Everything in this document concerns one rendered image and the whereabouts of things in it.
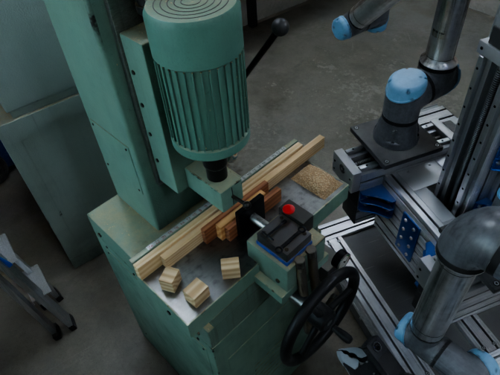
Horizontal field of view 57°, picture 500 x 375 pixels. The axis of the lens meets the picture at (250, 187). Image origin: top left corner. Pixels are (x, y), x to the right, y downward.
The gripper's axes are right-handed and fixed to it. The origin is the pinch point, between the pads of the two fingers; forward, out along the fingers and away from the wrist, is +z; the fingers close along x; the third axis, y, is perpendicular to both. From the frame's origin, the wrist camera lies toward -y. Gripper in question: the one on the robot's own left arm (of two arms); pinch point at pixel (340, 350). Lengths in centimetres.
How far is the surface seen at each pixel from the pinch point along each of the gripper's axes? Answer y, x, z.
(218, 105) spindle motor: -71, -8, -4
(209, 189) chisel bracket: -51, -8, 16
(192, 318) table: -28.6, -27.4, 10.5
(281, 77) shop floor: -33, 161, 185
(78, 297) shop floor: 3, -35, 137
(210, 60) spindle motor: -80, -9, -9
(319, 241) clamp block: -30.6, 5.5, -0.7
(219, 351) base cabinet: -8.4, -21.8, 21.4
